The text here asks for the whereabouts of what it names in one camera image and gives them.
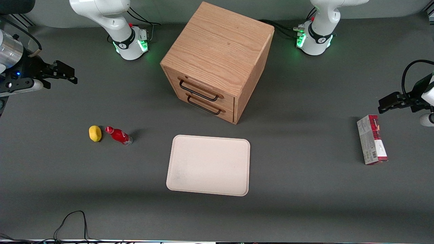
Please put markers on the beige plastic tray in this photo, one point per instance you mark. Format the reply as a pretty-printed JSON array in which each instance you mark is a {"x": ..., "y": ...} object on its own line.
[{"x": 208, "y": 166}]

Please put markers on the yellow lemon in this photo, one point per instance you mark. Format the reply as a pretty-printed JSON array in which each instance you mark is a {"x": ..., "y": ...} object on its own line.
[{"x": 95, "y": 133}]

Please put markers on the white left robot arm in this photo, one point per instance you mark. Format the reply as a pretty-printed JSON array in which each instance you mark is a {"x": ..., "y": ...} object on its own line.
[{"x": 322, "y": 20}]

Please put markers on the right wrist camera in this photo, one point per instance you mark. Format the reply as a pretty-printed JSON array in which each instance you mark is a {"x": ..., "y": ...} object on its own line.
[{"x": 23, "y": 87}]

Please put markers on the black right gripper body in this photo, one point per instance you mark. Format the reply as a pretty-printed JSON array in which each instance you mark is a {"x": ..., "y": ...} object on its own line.
[{"x": 31, "y": 66}]

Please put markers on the red and grey carton box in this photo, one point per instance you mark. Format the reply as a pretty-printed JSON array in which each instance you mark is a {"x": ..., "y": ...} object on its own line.
[{"x": 371, "y": 140}]

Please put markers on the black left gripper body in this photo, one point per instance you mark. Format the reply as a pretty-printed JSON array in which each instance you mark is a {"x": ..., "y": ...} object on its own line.
[{"x": 414, "y": 96}]

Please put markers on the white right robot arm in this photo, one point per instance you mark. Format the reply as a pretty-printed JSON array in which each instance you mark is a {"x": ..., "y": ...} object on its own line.
[{"x": 115, "y": 20}]

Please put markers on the red coke bottle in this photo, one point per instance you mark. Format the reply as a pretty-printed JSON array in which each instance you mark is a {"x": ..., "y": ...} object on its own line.
[{"x": 119, "y": 135}]

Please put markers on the aluminium frame rail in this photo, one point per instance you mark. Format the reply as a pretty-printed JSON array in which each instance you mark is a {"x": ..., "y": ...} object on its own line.
[{"x": 24, "y": 20}]

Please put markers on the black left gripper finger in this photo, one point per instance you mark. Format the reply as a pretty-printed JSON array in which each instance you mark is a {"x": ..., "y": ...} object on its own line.
[
  {"x": 391, "y": 101},
  {"x": 413, "y": 104}
]

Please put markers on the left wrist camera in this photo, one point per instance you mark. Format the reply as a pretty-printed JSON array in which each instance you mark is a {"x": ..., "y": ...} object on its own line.
[{"x": 427, "y": 120}]

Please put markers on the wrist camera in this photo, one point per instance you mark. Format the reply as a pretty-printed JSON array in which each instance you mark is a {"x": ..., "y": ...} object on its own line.
[
  {"x": 23, "y": 87},
  {"x": 427, "y": 120}
]

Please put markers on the wooden drawer cabinet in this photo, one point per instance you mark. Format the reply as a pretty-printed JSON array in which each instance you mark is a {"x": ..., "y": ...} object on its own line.
[{"x": 220, "y": 44}]

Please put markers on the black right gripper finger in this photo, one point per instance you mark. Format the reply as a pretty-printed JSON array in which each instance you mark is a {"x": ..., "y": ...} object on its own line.
[
  {"x": 72, "y": 80},
  {"x": 64, "y": 68}
]

